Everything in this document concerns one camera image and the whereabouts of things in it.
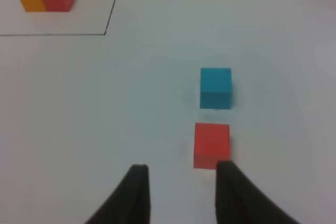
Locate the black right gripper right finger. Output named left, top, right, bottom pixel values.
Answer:
left=215, top=161, right=297, bottom=223

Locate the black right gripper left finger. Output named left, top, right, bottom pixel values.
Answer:
left=86, top=165, right=151, bottom=223

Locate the blue cube block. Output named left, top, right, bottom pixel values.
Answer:
left=199, top=68, right=233, bottom=110

